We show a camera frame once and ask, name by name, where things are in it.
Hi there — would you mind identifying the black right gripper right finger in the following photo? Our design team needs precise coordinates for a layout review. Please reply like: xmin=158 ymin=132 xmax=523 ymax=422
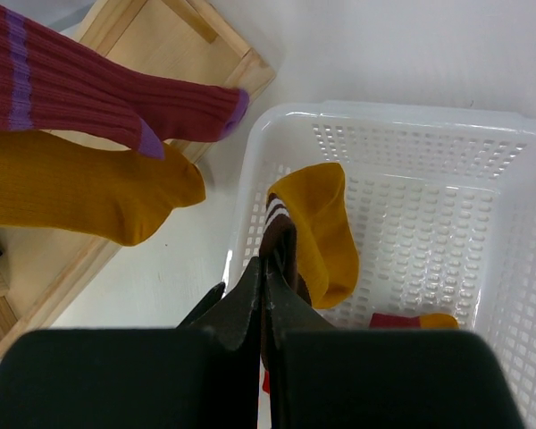
xmin=264 ymin=265 xmax=335 ymax=333

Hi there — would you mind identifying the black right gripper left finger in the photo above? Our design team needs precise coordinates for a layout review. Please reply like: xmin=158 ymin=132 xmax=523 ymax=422
xmin=178 ymin=257 xmax=262 ymax=351

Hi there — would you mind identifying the mustard sock brown cuff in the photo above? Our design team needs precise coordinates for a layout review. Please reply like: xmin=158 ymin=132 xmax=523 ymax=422
xmin=259 ymin=163 xmax=359 ymax=309

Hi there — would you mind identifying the mustard yellow sock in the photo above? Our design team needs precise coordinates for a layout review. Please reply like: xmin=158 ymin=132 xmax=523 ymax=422
xmin=0 ymin=131 xmax=205 ymax=246

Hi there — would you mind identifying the maroon purple striped sock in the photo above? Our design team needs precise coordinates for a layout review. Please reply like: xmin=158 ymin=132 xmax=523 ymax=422
xmin=0 ymin=5 xmax=249 ymax=159

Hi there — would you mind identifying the red sock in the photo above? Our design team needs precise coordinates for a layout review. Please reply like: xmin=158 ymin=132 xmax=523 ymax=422
xmin=260 ymin=313 xmax=421 ymax=394

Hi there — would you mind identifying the purple sock in basket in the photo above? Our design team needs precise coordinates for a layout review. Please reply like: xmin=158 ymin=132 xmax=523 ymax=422
xmin=419 ymin=313 xmax=459 ymax=330

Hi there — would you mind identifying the white plastic basket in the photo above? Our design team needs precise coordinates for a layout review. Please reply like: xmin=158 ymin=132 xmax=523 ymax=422
xmin=222 ymin=101 xmax=536 ymax=428

